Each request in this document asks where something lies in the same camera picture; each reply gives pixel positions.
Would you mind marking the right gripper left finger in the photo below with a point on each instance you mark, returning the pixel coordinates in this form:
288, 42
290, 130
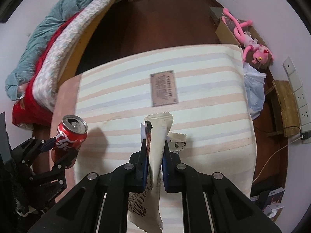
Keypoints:
98, 203

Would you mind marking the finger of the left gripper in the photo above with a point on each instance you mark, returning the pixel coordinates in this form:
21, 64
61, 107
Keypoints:
48, 145
66, 161

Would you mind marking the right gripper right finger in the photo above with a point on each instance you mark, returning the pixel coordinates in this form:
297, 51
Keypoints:
211, 203

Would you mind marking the red cola can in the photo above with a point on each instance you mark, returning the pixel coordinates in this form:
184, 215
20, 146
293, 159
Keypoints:
71, 133

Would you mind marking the cream snack bag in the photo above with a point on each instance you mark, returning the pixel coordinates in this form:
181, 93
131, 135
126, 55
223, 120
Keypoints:
143, 207

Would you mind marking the red blanket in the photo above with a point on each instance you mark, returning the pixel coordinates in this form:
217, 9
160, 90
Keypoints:
27, 111

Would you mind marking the striped bed mattress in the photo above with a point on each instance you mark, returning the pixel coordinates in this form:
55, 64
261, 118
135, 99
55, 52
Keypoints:
196, 90

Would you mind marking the checked quilt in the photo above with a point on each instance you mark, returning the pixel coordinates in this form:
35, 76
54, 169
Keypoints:
45, 84

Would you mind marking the blue white box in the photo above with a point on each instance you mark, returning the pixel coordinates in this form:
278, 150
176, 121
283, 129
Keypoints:
265, 198

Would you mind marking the wooden stool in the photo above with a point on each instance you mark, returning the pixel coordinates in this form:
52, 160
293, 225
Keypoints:
283, 108

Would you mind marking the white plastic bag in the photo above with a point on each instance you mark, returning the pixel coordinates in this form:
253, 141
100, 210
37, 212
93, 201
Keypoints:
254, 85

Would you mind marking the white power strip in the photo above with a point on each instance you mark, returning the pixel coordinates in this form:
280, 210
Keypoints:
300, 98

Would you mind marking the teal blanket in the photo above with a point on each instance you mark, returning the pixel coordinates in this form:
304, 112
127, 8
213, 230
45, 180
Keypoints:
60, 13

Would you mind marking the pink panther plush toy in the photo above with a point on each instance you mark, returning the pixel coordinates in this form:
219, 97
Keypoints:
261, 54

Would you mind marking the cardboard box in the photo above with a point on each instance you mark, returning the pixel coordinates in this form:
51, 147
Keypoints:
231, 30

